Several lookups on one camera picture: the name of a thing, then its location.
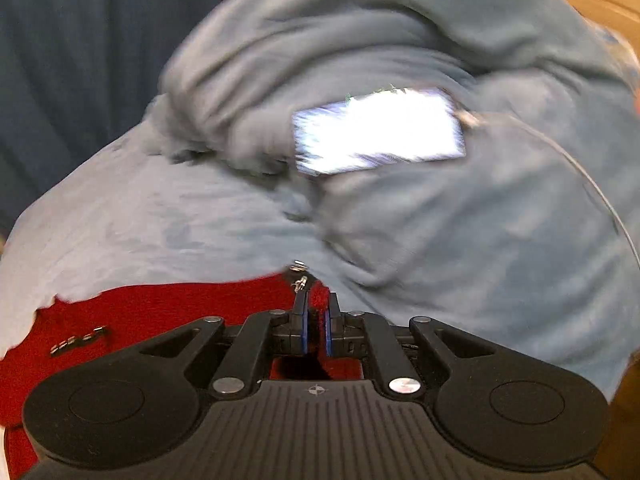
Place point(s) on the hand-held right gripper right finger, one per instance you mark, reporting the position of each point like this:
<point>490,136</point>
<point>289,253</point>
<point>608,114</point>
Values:
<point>329,332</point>

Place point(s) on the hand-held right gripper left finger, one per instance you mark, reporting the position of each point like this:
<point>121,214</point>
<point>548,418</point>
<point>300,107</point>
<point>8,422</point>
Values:
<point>303,331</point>

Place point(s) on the red knit sweater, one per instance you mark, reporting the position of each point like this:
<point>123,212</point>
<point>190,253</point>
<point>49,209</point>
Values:
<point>150,310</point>

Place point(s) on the grey-blue fleece blanket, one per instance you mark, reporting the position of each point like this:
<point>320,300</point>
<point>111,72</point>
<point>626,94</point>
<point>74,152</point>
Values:
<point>450,240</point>

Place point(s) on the smartphone with lit screen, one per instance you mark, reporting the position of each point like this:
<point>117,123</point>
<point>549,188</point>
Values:
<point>380,130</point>

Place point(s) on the light blue bed sheet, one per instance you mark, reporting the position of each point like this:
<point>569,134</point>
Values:
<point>125,220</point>

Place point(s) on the dark blue curtain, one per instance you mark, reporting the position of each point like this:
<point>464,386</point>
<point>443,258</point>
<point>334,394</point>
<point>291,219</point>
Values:
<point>75,60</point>

